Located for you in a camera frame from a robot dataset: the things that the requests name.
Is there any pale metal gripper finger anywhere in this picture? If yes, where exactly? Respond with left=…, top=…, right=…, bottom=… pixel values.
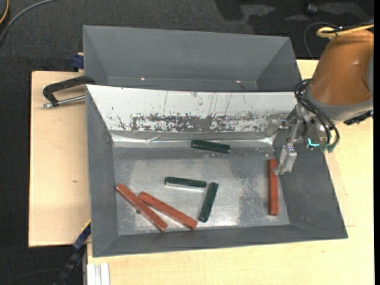
left=285, top=148, right=298, bottom=173
left=274, top=145, right=290, bottom=176

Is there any red-brown flat block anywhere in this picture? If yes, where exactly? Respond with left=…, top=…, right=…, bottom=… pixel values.
left=267, top=158, right=280, bottom=217
left=115, top=183, right=169, bottom=233
left=138, top=191, right=199, bottom=231

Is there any dark green flat block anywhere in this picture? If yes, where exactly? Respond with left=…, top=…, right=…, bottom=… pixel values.
left=164, top=176, right=207, bottom=189
left=190, top=139, right=232, bottom=154
left=198, top=182, right=220, bottom=223

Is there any grey metal bin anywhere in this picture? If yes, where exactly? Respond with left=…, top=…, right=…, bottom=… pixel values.
left=82, top=24, right=349, bottom=258

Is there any pale wood board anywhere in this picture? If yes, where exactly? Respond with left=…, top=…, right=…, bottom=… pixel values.
left=28, top=69, right=91, bottom=248

